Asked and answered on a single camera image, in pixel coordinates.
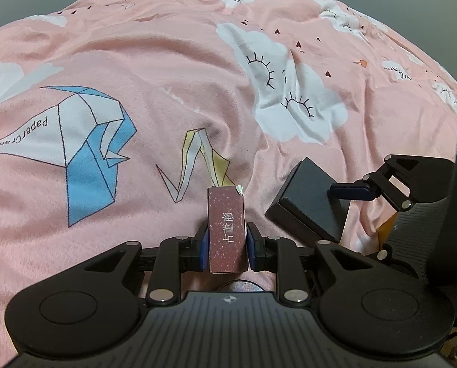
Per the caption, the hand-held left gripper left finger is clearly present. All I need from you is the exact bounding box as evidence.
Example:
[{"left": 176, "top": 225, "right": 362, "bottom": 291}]
[{"left": 75, "top": 224, "right": 211, "bottom": 307}]

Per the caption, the maroon box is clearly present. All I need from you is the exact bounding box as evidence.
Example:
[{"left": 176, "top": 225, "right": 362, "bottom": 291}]
[{"left": 206, "top": 185, "right": 249, "bottom": 274}]

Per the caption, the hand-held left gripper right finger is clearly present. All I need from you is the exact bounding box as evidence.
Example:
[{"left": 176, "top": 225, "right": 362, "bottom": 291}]
[{"left": 246, "top": 222, "right": 381, "bottom": 307}]

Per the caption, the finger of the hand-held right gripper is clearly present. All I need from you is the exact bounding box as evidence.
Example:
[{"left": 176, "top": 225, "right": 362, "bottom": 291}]
[
  {"left": 329, "top": 154, "right": 456, "bottom": 213},
  {"left": 366, "top": 249, "right": 419, "bottom": 274}
]

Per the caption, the pink printed blanket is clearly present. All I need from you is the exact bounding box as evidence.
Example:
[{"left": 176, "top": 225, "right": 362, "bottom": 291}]
[{"left": 0, "top": 0, "right": 457, "bottom": 353}]

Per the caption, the black box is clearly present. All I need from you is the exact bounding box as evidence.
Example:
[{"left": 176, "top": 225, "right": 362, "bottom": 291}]
[{"left": 265, "top": 157, "right": 347, "bottom": 243}]

